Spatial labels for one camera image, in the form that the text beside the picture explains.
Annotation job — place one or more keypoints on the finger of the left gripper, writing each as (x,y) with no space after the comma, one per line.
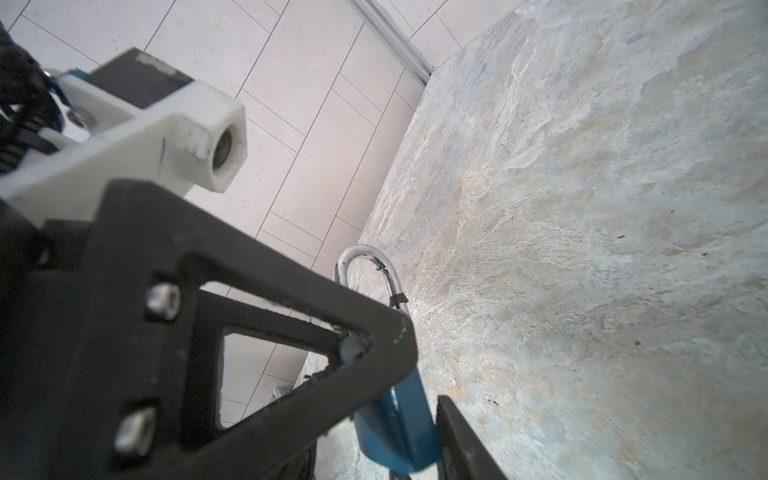
(259,446)
(257,269)

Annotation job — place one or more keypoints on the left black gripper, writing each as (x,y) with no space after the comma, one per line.
(95,349)

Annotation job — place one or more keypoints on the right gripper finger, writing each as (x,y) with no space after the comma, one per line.
(464,456)

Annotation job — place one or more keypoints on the blue padlock with key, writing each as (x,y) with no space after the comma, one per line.
(396,430)

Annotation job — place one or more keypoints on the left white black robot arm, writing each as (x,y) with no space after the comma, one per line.
(265,350)

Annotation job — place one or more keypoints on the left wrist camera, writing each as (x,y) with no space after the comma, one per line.
(66,135)

